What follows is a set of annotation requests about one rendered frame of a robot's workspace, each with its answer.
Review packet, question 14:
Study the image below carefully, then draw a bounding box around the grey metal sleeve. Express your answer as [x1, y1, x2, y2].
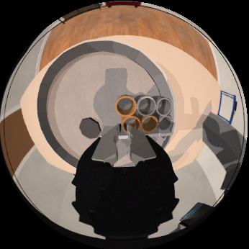
[135, 95, 156, 117]
[153, 112, 172, 131]
[152, 96, 172, 116]

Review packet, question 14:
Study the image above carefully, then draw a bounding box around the brown cylinder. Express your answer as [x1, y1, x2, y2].
[138, 113, 158, 132]
[122, 113, 141, 132]
[115, 95, 137, 117]

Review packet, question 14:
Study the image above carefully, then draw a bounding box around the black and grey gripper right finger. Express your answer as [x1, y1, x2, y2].
[125, 124, 178, 183]

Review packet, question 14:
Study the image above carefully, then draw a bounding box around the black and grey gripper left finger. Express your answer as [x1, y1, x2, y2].
[72, 124, 121, 186]

